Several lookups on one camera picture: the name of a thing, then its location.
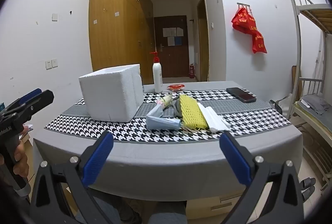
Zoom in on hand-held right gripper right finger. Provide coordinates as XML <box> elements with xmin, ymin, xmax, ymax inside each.
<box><xmin>219</xmin><ymin>131</ymin><xmax>305</xmax><ymax>224</ymax></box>

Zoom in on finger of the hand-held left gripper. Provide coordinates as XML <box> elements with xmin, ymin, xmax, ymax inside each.
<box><xmin>2</xmin><ymin>90</ymin><xmax>54</xmax><ymax>123</ymax></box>
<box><xmin>5</xmin><ymin>88</ymin><xmax>43</xmax><ymax>110</ymax></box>

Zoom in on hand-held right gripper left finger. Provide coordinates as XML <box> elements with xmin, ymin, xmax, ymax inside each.
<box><xmin>28</xmin><ymin>131</ymin><xmax>122</xmax><ymax>224</ymax></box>

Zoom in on yellow foam net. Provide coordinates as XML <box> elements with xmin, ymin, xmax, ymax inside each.
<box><xmin>179</xmin><ymin>94</ymin><xmax>209</xmax><ymax>130</ymax></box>

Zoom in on white foam box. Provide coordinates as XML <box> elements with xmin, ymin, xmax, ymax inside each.
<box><xmin>78</xmin><ymin>64</ymin><xmax>144</xmax><ymax>122</ymax></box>

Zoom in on grey knit cloth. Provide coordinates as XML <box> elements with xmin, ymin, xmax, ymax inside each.
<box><xmin>172</xmin><ymin>96</ymin><xmax>185</xmax><ymax>118</ymax></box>

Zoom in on green floral tissue packet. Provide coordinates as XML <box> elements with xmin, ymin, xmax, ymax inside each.
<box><xmin>156</xmin><ymin>94</ymin><xmax>173</xmax><ymax>110</ymax></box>

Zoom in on person's left forearm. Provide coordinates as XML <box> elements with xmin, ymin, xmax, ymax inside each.
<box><xmin>0</xmin><ymin>183</ymin><xmax>33</xmax><ymax>224</ymax></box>

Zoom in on person's left hand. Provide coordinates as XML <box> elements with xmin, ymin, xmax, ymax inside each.
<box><xmin>13</xmin><ymin>125</ymin><xmax>33</xmax><ymax>178</ymax></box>

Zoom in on wooden drawer unit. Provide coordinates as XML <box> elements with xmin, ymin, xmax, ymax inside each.
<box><xmin>186</xmin><ymin>189</ymin><xmax>249</xmax><ymax>220</ymax></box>

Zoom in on person's left leg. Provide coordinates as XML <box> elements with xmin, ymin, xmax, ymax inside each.
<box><xmin>95</xmin><ymin>190</ymin><xmax>147</xmax><ymax>224</ymax></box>

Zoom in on person's leg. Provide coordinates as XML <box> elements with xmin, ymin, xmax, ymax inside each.
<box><xmin>148</xmin><ymin>210</ymin><xmax>188</xmax><ymax>224</ymax></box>
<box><xmin>95</xmin><ymin>190</ymin><xmax>147</xmax><ymax>224</ymax></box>

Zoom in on grey houndstooth tablecloth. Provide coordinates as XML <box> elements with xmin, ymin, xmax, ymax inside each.
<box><xmin>32</xmin><ymin>81</ymin><xmax>304</xmax><ymax>201</ymax></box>

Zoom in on black smartphone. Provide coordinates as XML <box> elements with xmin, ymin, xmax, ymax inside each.
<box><xmin>226</xmin><ymin>87</ymin><xmax>257</xmax><ymax>103</ymax></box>

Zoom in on dark slipper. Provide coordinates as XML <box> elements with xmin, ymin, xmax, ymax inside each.
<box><xmin>300</xmin><ymin>177</ymin><xmax>316</xmax><ymax>190</ymax></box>
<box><xmin>301</xmin><ymin>186</ymin><xmax>315</xmax><ymax>201</ymax></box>

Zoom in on person's right leg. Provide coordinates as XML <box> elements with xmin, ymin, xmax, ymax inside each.
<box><xmin>148</xmin><ymin>210</ymin><xmax>188</xmax><ymax>224</ymax></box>

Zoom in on dark grey garment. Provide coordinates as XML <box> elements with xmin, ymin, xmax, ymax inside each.
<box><xmin>301</xmin><ymin>94</ymin><xmax>330</xmax><ymax>116</ymax></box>

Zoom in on leaning wooden planks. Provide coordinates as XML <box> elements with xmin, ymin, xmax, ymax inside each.
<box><xmin>290</xmin><ymin>65</ymin><xmax>303</xmax><ymax>102</ymax></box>

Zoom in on white pump bottle red nozzle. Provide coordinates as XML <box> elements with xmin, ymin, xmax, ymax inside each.
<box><xmin>150</xmin><ymin>51</ymin><xmax>163</xmax><ymax>93</ymax></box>

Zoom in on wooden wardrobe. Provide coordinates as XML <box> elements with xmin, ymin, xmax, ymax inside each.
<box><xmin>89</xmin><ymin>0</ymin><xmax>155</xmax><ymax>84</ymax></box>

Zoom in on dark brown entrance door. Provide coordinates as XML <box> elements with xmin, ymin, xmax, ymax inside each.
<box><xmin>154</xmin><ymin>15</ymin><xmax>189</xmax><ymax>78</ymax></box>

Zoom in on red plastic bag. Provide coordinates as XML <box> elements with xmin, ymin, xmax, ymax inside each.
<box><xmin>232</xmin><ymin>7</ymin><xmax>258</xmax><ymax>33</ymax></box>
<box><xmin>250</xmin><ymin>31</ymin><xmax>267</xmax><ymax>54</ymax></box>

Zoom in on light wooden side door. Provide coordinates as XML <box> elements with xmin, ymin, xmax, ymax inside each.
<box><xmin>197</xmin><ymin>0</ymin><xmax>210</xmax><ymax>82</ymax></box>

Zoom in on white hanging cloth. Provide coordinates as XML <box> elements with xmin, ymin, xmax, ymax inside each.
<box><xmin>312</xmin><ymin>31</ymin><xmax>326</xmax><ymax>82</ymax></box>

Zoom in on metal bunk bed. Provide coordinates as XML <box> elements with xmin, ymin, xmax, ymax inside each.
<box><xmin>284</xmin><ymin>0</ymin><xmax>332</xmax><ymax>188</ymax></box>

